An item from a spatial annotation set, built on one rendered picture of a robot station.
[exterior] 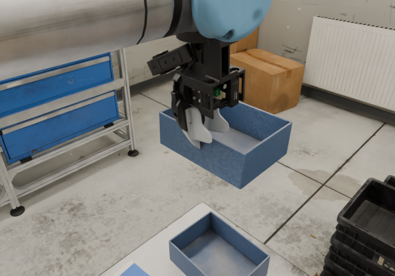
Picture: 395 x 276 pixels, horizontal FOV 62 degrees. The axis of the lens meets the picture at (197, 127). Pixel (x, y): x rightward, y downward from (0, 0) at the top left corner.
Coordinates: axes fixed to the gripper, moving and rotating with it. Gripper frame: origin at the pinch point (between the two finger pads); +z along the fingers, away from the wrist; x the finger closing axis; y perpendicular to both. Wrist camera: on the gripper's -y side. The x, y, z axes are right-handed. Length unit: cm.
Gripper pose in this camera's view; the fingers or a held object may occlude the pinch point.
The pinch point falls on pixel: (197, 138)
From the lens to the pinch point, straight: 57.3
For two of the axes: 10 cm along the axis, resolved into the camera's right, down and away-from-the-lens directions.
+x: 7.2, -4.2, 5.6
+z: 0.5, 8.3, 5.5
